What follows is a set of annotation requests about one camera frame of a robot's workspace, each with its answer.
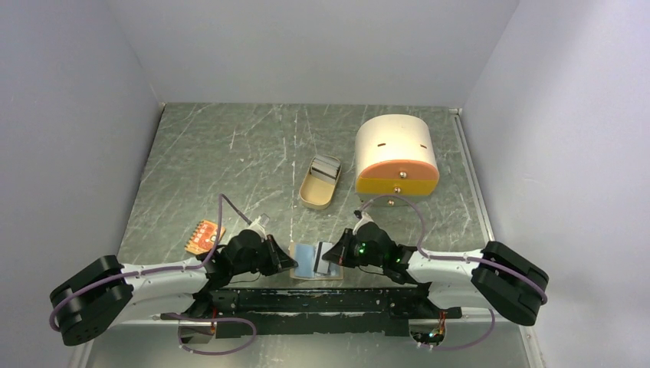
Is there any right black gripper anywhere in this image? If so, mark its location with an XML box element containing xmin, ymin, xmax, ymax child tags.
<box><xmin>323</xmin><ymin>228</ymin><xmax>386</xmax><ymax>268</ymax></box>

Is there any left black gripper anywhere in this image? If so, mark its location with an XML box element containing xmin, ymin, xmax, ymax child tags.
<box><xmin>231</xmin><ymin>233</ymin><xmax>298</xmax><ymax>275</ymax></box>

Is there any tan card holder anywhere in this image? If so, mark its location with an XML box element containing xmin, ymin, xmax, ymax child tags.
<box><xmin>289</xmin><ymin>241</ymin><xmax>343</xmax><ymax>281</ymax></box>

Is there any tan oval tray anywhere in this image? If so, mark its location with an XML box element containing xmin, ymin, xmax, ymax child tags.
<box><xmin>299</xmin><ymin>157</ymin><xmax>342</xmax><ymax>210</ymax></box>

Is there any grey credit card stack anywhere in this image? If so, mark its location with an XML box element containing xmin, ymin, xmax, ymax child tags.
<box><xmin>310</xmin><ymin>155</ymin><xmax>341</xmax><ymax>182</ymax></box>

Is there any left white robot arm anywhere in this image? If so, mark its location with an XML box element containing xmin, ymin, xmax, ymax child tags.
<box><xmin>49</xmin><ymin>229</ymin><xmax>298</xmax><ymax>346</ymax></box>

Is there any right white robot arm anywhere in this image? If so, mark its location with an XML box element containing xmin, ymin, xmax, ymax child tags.
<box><xmin>321</xmin><ymin>221</ymin><xmax>549</xmax><ymax>326</ymax></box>

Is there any orange patterned card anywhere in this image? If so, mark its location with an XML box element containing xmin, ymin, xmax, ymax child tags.
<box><xmin>184</xmin><ymin>219</ymin><xmax>226</xmax><ymax>255</ymax></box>

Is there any cream orange drawer box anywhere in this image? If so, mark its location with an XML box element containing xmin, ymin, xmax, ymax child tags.
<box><xmin>354</xmin><ymin>114</ymin><xmax>440</xmax><ymax>206</ymax></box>

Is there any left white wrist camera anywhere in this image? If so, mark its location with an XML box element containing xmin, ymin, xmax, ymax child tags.
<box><xmin>248</xmin><ymin>214</ymin><xmax>270</xmax><ymax>238</ymax></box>

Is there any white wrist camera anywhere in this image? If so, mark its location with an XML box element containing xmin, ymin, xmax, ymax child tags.
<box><xmin>353</xmin><ymin>209</ymin><xmax>374</xmax><ymax>235</ymax></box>
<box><xmin>248</xmin><ymin>214</ymin><xmax>270</xmax><ymax>238</ymax></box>

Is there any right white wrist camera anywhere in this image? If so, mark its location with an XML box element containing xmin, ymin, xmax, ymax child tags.
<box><xmin>353</xmin><ymin>209</ymin><xmax>374</xmax><ymax>235</ymax></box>

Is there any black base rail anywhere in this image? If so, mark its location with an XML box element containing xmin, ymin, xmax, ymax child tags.
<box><xmin>181</xmin><ymin>269</ymin><xmax>462</xmax><ymax>337</ymax></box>

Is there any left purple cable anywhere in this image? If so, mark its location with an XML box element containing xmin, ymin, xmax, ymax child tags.
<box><xmin>49</xmin><ymin>193</ymin><xmax>259</xmax><ymax>357</ymax></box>

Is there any purple cable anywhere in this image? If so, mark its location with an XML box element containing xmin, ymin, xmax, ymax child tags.
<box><xmin>49</xmin><ymin>193</ymin><xmax>259</xmax><ymax>357</ymax></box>
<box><xmin>357</xmin><ymin>195</ymin><xmax>550</xmax><ymax>353</ymax></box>

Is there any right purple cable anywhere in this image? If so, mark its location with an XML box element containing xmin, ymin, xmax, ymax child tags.
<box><xmin>357</xmin><ymin>195</ymin><xmax>550</xmax><ymax>353</ymax></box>

